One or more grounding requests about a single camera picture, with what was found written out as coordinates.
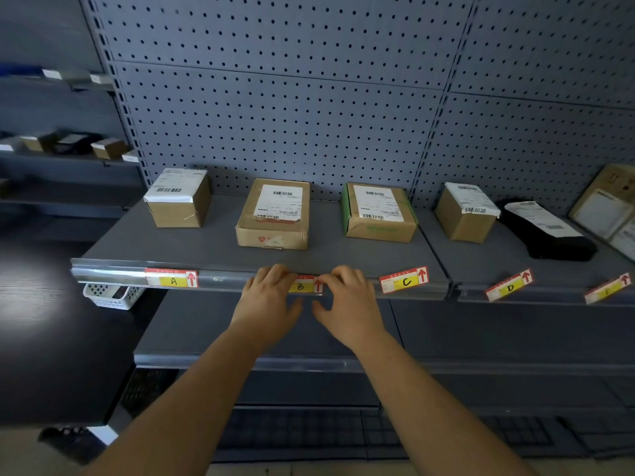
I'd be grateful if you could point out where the small brown background box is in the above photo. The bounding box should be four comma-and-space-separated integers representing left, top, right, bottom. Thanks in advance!
20, 132, 58, 153

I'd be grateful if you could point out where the black plastic crate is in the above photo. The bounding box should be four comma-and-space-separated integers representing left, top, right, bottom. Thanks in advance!
120, 368, 180, 418

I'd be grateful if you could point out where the person's right forearm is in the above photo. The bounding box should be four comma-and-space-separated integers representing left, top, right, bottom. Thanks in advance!
354, 332, 540, 476

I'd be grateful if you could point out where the black parcel bag white label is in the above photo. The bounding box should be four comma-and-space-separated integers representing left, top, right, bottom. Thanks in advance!
498, 198, 598, 262

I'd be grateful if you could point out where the grey background shelf unit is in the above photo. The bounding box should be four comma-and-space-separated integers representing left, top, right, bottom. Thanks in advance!
0, 61, 147, 219

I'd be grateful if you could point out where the cube cardboard box white label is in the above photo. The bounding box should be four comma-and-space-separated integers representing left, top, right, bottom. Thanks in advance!
143, 168, 212, 229

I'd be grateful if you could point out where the flat cardboard box white label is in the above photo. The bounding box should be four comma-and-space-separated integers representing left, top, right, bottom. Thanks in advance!
235, 178, 311, 251

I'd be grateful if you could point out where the small cardboard box white label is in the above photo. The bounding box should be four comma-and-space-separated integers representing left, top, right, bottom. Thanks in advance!
435, 181, 501, 244

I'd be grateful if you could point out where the blue background item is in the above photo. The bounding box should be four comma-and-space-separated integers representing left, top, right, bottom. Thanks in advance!
0, 63, 46, 78

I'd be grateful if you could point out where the red yellow shelf label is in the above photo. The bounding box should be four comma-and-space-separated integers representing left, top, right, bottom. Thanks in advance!
379, 266, 430, 294
485, 269, 534, 303
583, 273, 632, 305
289, 275, 323, 294
145, 268, 199, 288

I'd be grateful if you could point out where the green-sided cardboard box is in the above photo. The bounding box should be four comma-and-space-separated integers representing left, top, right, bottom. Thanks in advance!
341, 181, 419, 244

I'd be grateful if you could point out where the grey pegboard back panel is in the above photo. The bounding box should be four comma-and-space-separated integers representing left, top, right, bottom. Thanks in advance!
79, 0, 635, 218

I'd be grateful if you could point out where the large leaning cardboard box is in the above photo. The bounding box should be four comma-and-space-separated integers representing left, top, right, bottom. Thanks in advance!
569, 164, 635, 241

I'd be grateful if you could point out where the white plastic basket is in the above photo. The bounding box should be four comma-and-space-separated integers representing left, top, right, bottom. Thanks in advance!
82, 283, 146, 311

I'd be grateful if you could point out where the grey metal shelf board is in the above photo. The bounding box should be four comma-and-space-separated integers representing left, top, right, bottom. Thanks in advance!
416, 207, 635, 309
70, 192, 452, 301

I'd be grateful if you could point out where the person's right hand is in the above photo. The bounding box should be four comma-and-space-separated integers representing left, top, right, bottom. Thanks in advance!
312, 265, 389, 351

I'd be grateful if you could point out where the brown background box white top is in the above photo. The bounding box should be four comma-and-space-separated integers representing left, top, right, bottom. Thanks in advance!
90, 137, 130, 160

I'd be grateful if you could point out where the black background parcel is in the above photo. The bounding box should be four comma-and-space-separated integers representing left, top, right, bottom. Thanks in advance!
53, 132, 103, 156

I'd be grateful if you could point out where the grey lower shelf board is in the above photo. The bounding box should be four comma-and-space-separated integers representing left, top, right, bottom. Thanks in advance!
133, 290, 635, 376

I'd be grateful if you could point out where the person's left forearm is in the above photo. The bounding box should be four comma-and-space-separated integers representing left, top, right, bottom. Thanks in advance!
83, 326, 272, 476

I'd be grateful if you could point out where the person's left hand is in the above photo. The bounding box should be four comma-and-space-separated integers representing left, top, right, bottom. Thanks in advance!
229, 264, 304, 353

